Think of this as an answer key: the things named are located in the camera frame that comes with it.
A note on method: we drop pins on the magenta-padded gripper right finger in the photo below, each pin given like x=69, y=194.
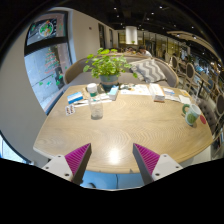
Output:
x=146, y=158

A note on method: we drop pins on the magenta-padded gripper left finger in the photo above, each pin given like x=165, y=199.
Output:
x=77, y=158

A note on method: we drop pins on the clear white-capped water bottle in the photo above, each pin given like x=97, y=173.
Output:
x=96, y=106

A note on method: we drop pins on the pill blister pack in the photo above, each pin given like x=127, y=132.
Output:
x=70, y=109

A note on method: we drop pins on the white tube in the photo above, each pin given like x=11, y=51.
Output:
x=81, y=103

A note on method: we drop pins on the flat blue and white box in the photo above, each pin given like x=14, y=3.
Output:
x=75, y=97

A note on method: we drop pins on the white mug with green print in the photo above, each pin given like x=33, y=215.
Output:
x=192, y=116

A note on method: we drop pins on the flat round red coaster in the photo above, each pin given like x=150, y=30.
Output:
x=203, y=119

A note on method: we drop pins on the white and blue paper cards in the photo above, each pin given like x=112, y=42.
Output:
x=175, y=95

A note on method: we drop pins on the grey tufted armchair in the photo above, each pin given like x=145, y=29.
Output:
x=208, y=111

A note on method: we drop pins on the grey curved sofa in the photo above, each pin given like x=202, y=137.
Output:
x=80, y=76

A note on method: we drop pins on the grey chevron cushion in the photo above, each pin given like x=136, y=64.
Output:
x=149, y=70

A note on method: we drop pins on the group of dining chairs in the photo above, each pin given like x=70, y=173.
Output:
x=190, y=71

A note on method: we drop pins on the green potted plant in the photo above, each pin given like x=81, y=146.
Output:
x=107, y=65

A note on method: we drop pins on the person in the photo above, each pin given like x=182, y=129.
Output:
x=129, y=50
x=144, y=51

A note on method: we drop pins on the white round pillar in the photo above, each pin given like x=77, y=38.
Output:
x=131, y=35

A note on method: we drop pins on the curved beige ceiling fixture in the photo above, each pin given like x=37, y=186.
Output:
x=185, y=35

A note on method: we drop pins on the group of ceiling lights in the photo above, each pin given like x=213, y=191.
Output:
x=160, y=7

